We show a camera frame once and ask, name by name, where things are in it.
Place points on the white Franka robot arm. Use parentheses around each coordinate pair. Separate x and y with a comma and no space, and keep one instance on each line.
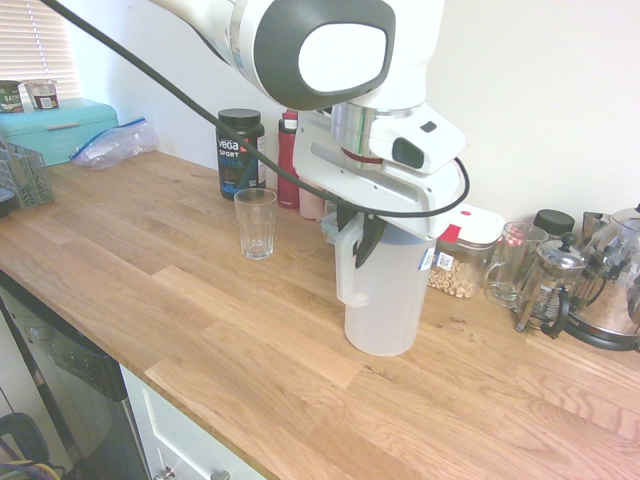
(345,50)

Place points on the grey utensil basket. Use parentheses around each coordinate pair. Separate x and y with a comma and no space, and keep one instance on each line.
(30,180)

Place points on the black bag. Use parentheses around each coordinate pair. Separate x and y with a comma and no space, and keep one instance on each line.
(22,445)

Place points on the glass and steel kettle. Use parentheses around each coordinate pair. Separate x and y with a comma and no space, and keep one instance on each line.
(610,295)

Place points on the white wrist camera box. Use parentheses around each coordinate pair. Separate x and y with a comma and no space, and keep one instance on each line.
(425,137)

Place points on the clear glass mug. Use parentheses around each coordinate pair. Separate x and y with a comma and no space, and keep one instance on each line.
(512,265)

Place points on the black-lidded jar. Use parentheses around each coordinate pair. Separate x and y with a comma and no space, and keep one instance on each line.
(552,220)

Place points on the cereal container red-white lid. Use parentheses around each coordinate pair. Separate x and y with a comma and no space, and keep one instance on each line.
(462,260)

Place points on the translucent pitcher with blue lid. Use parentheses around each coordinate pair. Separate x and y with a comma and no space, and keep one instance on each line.
(385,300)

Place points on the green oatmeal cup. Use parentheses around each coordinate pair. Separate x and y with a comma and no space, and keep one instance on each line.
(10,97)

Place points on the clear zip plastic bag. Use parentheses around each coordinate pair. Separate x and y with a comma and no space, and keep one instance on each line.
(112,147)

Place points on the white cabinet drawer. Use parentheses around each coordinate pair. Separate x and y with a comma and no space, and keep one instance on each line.
(175,430)

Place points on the pink cup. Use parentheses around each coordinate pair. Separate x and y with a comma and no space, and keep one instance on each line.
(311,205)

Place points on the glass French press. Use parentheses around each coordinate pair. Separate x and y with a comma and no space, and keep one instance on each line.
(547,285)

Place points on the white window blind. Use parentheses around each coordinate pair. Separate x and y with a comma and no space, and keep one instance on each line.
(35,45)

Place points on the black Vega protein tub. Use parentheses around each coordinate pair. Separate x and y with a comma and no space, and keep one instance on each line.
(235,155)

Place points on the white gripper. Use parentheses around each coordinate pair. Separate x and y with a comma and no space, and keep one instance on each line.
(350,180)

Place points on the white and black oatmeal cup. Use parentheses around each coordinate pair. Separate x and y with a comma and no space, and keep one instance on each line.
(42,95)

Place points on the black dish rack tray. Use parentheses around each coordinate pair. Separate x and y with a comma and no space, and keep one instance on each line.
(5,205)

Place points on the teal bread box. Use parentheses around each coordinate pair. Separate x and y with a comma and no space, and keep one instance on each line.
(55,127)

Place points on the clear faceted glass tumbler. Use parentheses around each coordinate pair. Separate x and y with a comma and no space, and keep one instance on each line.
(256,225)

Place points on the stainless steel dishwasher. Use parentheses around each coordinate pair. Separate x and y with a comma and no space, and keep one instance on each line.
(75,390)

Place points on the small blue-lidded container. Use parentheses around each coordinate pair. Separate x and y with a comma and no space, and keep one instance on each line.
(329,227)

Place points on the red water bottle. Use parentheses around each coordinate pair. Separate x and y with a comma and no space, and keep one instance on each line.
(286,165)

